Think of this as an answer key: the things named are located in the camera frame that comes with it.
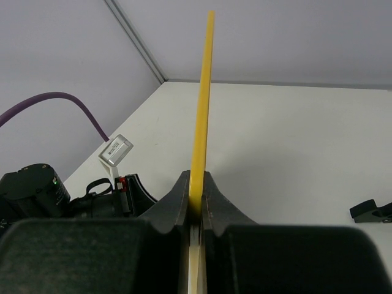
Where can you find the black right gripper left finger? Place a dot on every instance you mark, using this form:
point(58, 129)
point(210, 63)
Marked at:
point(145, 254)

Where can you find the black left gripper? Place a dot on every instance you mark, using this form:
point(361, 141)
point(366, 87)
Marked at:
point(127, 197)

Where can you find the yellow framed whiteboard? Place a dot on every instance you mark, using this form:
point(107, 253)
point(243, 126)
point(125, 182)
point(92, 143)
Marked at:
point(198, 162)

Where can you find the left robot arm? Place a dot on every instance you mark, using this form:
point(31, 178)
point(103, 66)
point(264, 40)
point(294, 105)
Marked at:
point(36, 191)

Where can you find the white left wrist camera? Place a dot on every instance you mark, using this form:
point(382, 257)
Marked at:
point(116, 150)

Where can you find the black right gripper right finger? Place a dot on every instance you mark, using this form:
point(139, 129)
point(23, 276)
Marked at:
point(242, 256)

